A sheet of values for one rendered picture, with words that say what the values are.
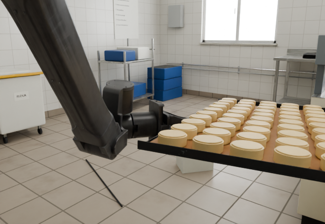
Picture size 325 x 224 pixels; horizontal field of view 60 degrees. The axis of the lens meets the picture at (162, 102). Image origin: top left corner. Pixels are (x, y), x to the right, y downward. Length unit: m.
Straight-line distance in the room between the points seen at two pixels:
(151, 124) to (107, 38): 4.50
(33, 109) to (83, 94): 3.19
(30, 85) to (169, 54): 3.28
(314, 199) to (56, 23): 1.85
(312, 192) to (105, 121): 1.66
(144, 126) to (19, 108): 2.99
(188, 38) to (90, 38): 1.97
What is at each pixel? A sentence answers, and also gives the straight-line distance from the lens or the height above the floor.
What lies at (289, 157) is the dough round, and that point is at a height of 1.01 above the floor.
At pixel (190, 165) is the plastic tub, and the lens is 2.54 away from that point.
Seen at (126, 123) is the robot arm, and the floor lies 1.00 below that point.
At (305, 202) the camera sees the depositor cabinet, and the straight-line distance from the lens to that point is 2.04.
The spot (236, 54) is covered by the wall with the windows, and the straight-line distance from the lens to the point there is 5.27.
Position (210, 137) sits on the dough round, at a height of 1.01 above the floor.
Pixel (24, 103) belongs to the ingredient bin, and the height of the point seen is 0.43.
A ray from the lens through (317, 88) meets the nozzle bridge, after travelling 1.91.
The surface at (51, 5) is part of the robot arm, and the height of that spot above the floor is 1.21.
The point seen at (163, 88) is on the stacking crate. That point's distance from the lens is 5.11.
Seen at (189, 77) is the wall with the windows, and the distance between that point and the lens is 5.77.
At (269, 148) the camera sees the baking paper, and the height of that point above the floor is 0.99.
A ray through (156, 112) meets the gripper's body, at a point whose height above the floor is 1.01.
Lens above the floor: 1.18
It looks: 13 degrees down
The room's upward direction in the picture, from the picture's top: straight up
